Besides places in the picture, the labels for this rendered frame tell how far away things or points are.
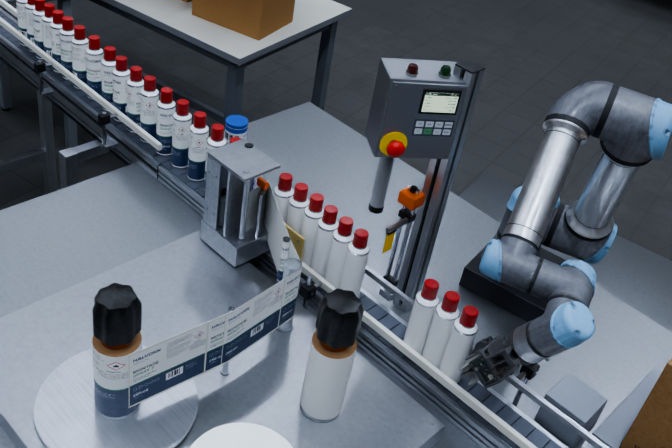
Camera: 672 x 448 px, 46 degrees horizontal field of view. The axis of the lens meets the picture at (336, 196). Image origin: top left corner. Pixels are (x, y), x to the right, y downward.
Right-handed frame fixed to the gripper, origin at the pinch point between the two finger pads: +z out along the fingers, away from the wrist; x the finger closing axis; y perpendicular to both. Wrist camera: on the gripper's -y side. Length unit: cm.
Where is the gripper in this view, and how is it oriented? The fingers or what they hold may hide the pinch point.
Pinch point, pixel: (469, 369)
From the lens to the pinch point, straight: 177.4
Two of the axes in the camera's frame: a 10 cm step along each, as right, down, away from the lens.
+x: 5.3, 8.3, -1.6
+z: -4.8, 4.5, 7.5
